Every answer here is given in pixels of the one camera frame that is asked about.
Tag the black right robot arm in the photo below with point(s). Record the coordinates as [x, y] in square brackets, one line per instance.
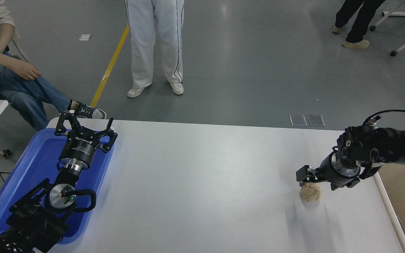
[381, 140]

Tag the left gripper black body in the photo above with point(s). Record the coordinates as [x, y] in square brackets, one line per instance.
[77, 149]

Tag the person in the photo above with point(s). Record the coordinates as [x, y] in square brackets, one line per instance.
[153, 38]
[362, 17]
[16, 91]

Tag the person's left forearm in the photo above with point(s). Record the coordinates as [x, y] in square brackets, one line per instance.
[4, 40]

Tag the white wheeled stand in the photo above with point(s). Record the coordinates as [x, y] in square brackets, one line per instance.
[396, 13]

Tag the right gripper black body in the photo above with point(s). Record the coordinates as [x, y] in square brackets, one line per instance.
[327, 170]

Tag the person's right hand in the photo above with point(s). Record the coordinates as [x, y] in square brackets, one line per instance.
[26, 71]

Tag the blue plastic tray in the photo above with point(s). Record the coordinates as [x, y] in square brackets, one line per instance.
[30, 168]

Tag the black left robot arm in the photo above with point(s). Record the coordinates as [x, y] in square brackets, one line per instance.
[30, 221]

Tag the grey metal floor plate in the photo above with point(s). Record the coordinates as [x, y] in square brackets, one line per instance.
[316, 121]
[298, 120]

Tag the tan paper ball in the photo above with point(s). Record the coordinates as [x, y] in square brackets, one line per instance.
[311, 193]

